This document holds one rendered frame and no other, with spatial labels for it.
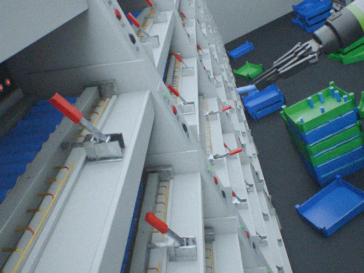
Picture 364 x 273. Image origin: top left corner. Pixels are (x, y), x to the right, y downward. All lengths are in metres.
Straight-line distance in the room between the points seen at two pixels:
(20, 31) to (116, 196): 0.17
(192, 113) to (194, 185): 0.28
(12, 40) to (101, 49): 0.22
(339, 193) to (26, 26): 1.76
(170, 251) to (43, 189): 0.20
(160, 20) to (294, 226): 1.28
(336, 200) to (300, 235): 0.28
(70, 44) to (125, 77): 0.09
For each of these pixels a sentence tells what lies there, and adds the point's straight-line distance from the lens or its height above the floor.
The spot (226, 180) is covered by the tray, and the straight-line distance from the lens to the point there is 0.84.
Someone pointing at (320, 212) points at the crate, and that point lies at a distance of 1.84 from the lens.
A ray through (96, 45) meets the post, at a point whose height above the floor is 1.35.
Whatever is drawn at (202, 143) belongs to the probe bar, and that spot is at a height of 0.92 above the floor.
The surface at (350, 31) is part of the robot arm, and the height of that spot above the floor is 1.04.
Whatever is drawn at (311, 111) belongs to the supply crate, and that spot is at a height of 0.40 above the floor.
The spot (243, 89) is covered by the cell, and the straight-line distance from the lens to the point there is 0.94.
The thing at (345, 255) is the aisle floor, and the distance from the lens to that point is 1.68.
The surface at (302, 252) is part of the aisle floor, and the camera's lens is 1.72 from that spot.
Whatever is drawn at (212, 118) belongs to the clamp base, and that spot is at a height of 0.89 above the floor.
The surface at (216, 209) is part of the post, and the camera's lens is 0.66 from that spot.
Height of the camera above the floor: 1.40
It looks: 27 degrees down
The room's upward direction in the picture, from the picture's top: 31 degrees counter-clockwise
